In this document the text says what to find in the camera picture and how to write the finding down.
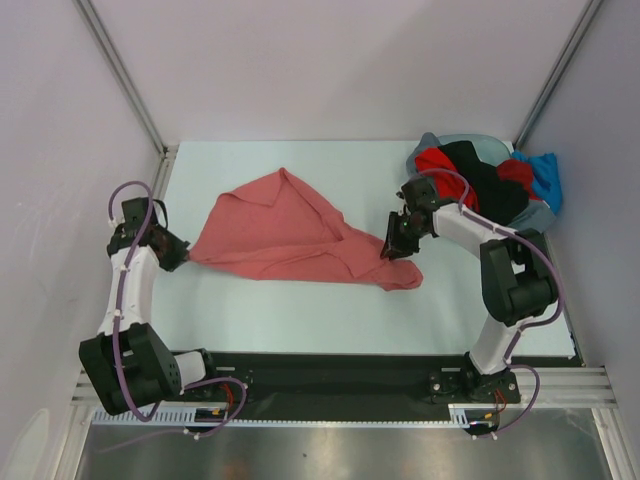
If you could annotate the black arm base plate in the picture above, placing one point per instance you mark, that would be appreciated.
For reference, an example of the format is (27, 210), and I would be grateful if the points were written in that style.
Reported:
(377, 387)

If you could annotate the bright red t shirt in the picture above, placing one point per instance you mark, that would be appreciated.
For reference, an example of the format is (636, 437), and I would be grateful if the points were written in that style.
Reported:
(449, 183)

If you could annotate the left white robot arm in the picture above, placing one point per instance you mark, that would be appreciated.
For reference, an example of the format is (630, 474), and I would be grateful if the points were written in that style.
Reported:
(127, 363)

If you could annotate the pink t shirt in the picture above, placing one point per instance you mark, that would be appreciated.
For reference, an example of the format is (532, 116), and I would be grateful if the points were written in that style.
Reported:
(278, 227)

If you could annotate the aluminium corner post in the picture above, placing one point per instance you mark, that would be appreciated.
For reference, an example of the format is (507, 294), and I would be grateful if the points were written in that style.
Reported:
(114, 61)
(561, 66)

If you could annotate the right aluminium corner post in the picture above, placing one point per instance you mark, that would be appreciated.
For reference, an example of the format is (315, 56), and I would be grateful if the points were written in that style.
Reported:
(561, 66)

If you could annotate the black t shirt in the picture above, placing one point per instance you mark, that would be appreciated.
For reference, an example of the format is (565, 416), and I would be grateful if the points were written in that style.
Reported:
(500, 201)

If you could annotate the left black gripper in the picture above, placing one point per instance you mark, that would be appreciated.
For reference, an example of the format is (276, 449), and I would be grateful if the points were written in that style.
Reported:
(179, 254)

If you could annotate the grey blue t shirt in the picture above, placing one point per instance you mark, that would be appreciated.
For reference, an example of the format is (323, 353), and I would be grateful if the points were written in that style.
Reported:
(537, 215)

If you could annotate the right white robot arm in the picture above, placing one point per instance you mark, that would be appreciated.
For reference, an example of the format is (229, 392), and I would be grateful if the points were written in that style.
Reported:
(520, 287)

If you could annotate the aluminium front frame rail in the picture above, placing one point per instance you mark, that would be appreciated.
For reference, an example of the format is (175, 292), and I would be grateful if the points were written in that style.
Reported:
(579, 387)

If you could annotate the dark red t shirt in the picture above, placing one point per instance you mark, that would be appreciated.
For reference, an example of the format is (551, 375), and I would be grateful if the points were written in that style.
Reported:
(519, 172)

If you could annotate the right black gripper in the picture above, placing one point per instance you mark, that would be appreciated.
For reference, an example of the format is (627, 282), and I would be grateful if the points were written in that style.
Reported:
(395, 247)

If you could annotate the left aluminium corner post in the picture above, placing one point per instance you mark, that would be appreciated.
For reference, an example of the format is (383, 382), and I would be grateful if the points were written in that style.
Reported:
(114, 61)

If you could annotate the white slotted cable duct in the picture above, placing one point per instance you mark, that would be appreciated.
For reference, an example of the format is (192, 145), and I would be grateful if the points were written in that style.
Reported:
(192, 417)

